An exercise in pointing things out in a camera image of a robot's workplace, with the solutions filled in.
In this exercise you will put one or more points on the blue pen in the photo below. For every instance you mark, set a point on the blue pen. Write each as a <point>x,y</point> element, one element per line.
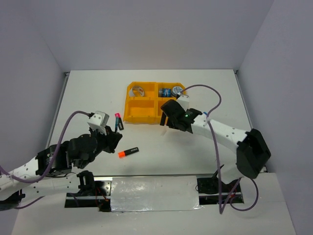
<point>116,124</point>

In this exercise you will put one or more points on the silver clear tape roll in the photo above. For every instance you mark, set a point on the silver clear tape roll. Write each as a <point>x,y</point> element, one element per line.
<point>136,91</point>

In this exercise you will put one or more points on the orange cap black highlighter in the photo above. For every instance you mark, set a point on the orange cap black highlighter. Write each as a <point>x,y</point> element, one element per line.
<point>127,152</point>

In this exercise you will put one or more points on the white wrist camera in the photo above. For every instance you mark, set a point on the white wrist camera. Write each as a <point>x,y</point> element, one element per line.
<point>98,122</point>
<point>183,100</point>

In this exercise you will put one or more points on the yellow four-compartment organizer tray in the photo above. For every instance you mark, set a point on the yellow four-compartment organizer tray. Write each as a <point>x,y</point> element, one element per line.
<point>146,110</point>

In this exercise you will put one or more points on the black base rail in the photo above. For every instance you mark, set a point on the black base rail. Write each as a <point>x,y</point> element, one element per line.
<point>101,198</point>

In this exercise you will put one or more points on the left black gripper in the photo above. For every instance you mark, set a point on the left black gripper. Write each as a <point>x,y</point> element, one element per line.
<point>112,138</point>

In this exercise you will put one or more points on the silver foil covered panel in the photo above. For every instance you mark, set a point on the silver foil covered panel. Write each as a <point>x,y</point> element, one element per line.
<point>154,194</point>

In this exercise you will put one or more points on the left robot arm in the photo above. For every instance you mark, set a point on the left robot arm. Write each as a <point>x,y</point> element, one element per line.
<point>54,170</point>

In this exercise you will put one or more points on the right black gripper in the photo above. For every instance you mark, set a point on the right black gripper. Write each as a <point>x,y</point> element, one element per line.
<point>163,119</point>

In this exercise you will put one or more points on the pink cap black highlighter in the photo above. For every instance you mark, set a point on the pink cap black highlighter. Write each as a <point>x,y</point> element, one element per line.
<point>121,127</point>

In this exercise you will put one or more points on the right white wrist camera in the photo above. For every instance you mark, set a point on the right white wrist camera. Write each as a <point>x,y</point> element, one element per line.
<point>183,100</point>

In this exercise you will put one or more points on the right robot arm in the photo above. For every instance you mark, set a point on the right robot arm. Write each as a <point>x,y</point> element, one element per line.
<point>250,148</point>

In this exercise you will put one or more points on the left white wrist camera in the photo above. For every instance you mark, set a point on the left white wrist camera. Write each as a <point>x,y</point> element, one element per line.
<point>98,122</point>

